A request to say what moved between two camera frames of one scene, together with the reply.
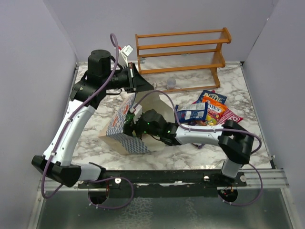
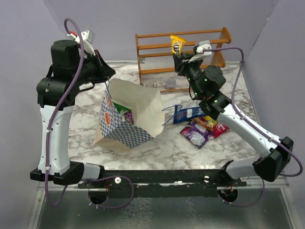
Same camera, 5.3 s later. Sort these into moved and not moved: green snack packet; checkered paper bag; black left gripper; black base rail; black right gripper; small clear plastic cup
Moved: checkered paper bag; black right gripper; green snack packet; black left gripper
Not moved: black base rail; small clear plastic cup
